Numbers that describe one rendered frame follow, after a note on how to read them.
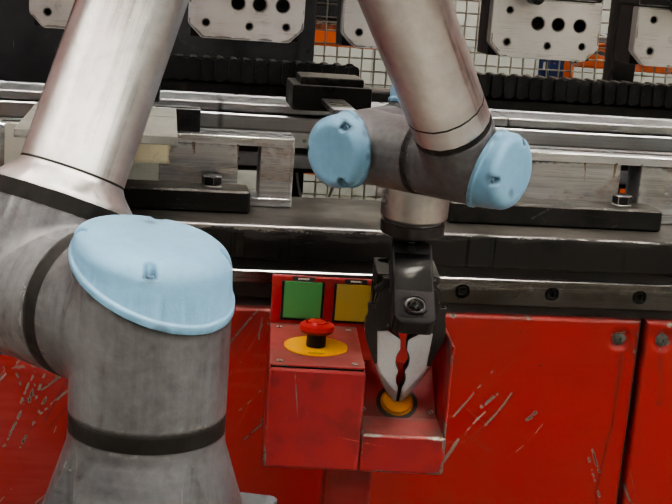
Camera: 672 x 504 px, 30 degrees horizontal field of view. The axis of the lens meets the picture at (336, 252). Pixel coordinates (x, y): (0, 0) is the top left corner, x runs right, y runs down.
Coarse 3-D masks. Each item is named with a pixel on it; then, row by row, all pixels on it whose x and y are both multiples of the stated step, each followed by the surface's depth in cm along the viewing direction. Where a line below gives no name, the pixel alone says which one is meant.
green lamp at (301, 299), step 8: (288, 288) 149; (296, 288) 149; (304, 288) 149; (312, 288) 149; (320, 288) 149; (288, 296) 149; (296, 296) 149; (304, 296) 149; (312, 296) 149; (320, 296) 149; (288, 304) 149; (296, 304) 149; (304, 304) 149; (312, 304) 149; (320, 304) 149; (288, 312) 149; (296, 312) 149; (304, 312) 149; (312, 312) 149; (320, 312) 149
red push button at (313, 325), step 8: (304, 320) 141; (312, 320) 141; (320, 320) 141; (304, 328) 140; (312, 328) 139; (320, 328) 139; (328, 328) 140; (312, 336) 140; (320, 336) 140; (312, 344) 141; (320, 344) 141
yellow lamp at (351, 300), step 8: (344, 288) 149; (352, 288) 149; (360, 288) 149; (368, 288) 149; (336, 296) 149; (344, 296) 149; (352, 296) 149; (360, 296) 149; (368, 296) 149; (336, 304) 149; (344, 304) 149; (352, 304) 149; (360, 304) 149; (336, 312) 149; (344, 312) 150; (352, 312) 150; (360, 312) 150; (344, 320) 150; (352, 320) 150; (360, 320) 150
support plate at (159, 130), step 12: (36, 108) 156; (156, 108) 165; (168, 108) 166; (24, 120) 145; (156, 120) 153; (168, 120) 154; (24, 132) 139; (144, 132) 143; (156, 132) 143; (168, 132) 144; (168, 144) 141
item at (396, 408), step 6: (384, 396) 144; (408, 396) 144; (384, 402) 144; (390, 402) 144; (396, 402) 144; (402, 402) 144; (408, 402) 144; (384, 408) 143; (390, 408) 143; (396, 408) 143; (402, 408) 143; (408, 408) 143; (396, 414) 143; (402, 414) 143
